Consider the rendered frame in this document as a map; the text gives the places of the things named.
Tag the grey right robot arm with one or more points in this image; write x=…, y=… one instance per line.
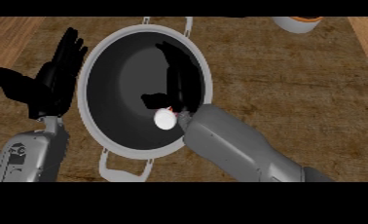
x=244, y=146

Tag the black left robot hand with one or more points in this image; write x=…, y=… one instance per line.
x=56, y=82

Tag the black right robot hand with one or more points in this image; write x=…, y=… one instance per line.
x=182, y=75

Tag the grey pot with dark interior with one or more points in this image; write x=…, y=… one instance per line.
x=144, y=91

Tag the white can with red rim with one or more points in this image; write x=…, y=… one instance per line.
x=166, y=118

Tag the white cup with orange rim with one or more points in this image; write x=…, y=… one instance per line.
x=297, y=23

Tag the brown textured placemat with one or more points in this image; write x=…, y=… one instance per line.
x=268, y=98

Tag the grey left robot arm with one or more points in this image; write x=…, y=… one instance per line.
x=33, y=150

